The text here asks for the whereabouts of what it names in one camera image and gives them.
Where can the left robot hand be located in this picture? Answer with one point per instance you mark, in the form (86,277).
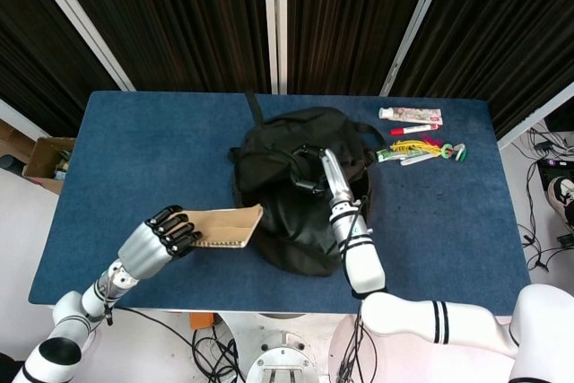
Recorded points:
(154,244)

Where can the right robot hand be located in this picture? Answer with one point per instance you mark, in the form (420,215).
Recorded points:
(329,174)

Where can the black fabric backpack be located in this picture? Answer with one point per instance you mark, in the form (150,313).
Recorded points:
(296,203)

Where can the brown spiral notebook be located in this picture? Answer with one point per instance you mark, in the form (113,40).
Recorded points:
(224,226)

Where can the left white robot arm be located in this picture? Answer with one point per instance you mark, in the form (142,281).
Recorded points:
(76,315)

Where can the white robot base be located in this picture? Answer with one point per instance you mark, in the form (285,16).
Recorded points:
(280,356)

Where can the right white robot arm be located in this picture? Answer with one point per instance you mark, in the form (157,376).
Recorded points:
(403,293)

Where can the green toothpaste tube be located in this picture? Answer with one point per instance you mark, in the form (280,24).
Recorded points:
(389,155)

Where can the white pen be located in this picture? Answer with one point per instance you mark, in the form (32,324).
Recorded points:
(417,159)

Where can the orange floor object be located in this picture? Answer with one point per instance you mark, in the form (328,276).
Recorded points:
(201,321)

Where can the red marker pen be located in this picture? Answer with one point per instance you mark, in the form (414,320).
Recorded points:
(412,129)

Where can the white toothpaste tube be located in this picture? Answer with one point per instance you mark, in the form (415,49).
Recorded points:
(410,114)

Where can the blue table mat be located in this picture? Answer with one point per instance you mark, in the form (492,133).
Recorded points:
(157,141)

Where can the pink feather toy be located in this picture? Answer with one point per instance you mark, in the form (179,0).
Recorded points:
(429,137)

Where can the cardboard box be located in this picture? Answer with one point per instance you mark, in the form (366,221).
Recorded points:
(47,163)

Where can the black white sneaker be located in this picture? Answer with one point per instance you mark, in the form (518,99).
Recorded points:
(561,197)

